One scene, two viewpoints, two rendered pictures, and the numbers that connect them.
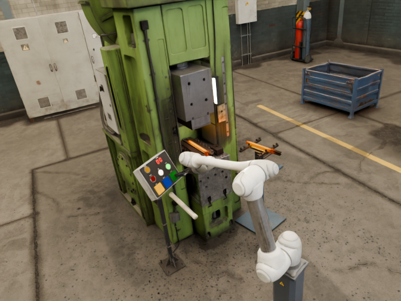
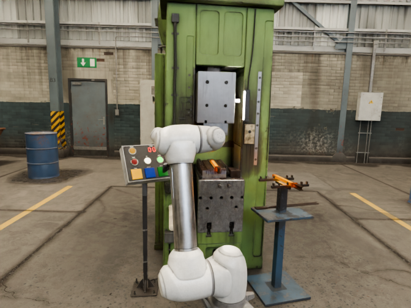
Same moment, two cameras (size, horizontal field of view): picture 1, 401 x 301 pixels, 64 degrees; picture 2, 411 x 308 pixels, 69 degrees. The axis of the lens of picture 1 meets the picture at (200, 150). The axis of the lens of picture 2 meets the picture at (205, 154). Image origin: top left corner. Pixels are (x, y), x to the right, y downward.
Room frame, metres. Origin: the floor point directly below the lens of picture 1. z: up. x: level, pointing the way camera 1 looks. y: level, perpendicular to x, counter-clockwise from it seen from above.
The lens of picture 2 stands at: (0.40, -0.91, 1.51)
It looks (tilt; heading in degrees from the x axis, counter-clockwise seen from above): 9 degrees down; 23
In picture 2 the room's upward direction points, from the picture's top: 1 degrees clockwise
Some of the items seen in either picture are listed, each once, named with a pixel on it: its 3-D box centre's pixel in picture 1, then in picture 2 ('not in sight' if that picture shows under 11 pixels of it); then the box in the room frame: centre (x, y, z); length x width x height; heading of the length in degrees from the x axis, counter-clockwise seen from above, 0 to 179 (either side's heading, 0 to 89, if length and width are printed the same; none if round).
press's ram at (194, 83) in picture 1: (189, 89); (217, 98); (2.84, 0.03, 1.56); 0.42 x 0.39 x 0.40; 30
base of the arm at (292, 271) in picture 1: (290, 259); (232, 297); (1.62, -0.54, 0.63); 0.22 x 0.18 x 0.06; 133
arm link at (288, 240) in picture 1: (288, 247); (227, 271); (1.60, -0.52, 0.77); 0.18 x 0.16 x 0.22; 132
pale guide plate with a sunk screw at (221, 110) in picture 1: (221, 113); (249, 134); (2.91, -0.24, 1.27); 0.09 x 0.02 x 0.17; 120
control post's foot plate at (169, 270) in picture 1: (171, 261); (144, 283); (2.29, 0.41, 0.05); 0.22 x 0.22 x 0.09; 30
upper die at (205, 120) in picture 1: (188, 116); (211, 127); (2.82, 0.07, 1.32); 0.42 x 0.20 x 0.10; 30
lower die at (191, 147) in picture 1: (193, 149); (210, 167); (2.82, 0.07, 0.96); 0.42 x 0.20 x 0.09; 30
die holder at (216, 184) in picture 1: (200, 169); (215, 195); (2.86, 0.03, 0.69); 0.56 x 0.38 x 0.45; 30
